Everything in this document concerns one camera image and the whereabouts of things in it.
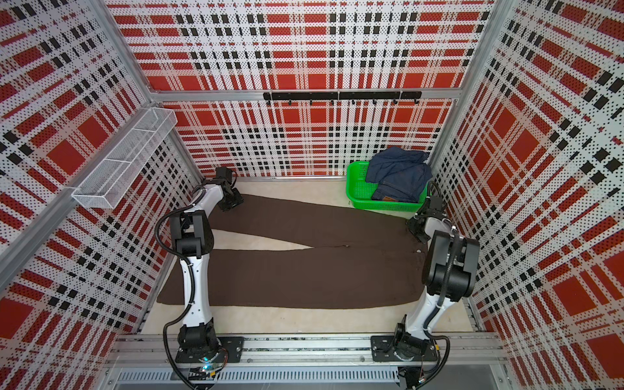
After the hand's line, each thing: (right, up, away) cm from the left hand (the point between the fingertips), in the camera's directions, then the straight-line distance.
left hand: (240, 201), depth 110 cm
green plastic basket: (+56, +4, +6) cm, 56 cm away
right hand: (+76, -10, -13) cm, 78 cm away
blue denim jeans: (+75, +13, +1) cm, 76 cm away
